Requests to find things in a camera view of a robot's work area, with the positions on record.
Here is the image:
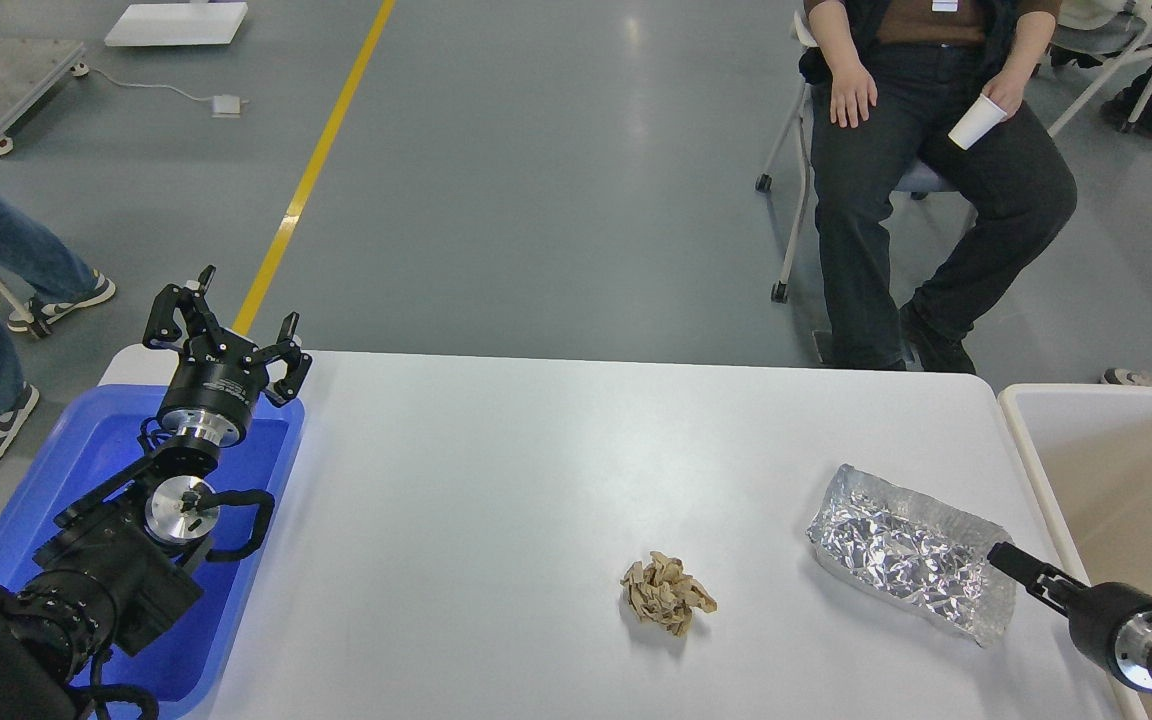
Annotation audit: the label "silver foil bag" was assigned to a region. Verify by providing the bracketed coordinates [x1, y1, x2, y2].
[806, 464, 1016, 647]

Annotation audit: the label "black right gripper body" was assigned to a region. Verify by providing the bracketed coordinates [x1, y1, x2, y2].
[1066, 582, 1152, 694]

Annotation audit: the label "sneaker at right edge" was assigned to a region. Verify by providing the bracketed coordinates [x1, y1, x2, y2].
[1100, 366, 1152, 388]

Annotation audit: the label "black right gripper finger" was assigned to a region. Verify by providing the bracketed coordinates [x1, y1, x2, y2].
[987, 541, 1089, 612]

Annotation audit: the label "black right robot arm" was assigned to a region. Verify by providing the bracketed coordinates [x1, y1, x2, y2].
[987, 541, 1152, 698]

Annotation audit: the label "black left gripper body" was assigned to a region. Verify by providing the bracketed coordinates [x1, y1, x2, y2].
[157, 338, 270, 448]

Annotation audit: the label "blue plastic tray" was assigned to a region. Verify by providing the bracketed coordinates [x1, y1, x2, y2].
[0, 386, 305, 719]

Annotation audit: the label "beige plastic bin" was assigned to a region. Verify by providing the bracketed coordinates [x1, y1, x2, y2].
[998, 382, 1152, 720]

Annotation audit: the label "seated person dark clothes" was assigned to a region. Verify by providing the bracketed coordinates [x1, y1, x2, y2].
[798, 0, 1079, 376]

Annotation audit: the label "white office chair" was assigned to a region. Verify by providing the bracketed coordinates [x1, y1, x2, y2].
[756, 8, 977, 303]

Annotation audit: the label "white flat board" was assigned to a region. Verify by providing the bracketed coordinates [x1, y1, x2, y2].
[104, 1, 250, 47]

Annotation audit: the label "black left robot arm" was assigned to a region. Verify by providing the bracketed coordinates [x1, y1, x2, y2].
[0, 266, 312, 719]

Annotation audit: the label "white paper cup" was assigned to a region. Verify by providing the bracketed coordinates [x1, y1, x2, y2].
[948, 94, 1009, 150]

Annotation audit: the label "crumpled brown paper ball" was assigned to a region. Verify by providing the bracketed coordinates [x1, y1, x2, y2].
[620, 551, 718, 637]

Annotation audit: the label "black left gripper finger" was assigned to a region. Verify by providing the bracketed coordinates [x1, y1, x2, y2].
[253, 311, 312, 407]
[142, 265, 227, 354]

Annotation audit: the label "white power adapter with cable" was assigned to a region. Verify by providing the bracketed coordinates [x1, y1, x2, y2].
[74, 63, 247, 119]

